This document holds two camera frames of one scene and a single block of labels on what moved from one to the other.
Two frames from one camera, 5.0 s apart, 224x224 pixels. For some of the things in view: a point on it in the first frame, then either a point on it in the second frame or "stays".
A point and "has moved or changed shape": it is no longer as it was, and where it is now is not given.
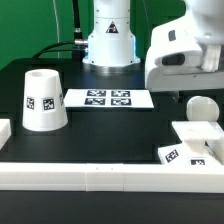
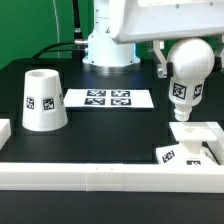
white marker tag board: (108, 99) stays
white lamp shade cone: (43, 105) stays
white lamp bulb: (202, 109) has moved or changed shape
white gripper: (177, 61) -> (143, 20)
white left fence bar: (5, 131) stays
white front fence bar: (112, 177) stays
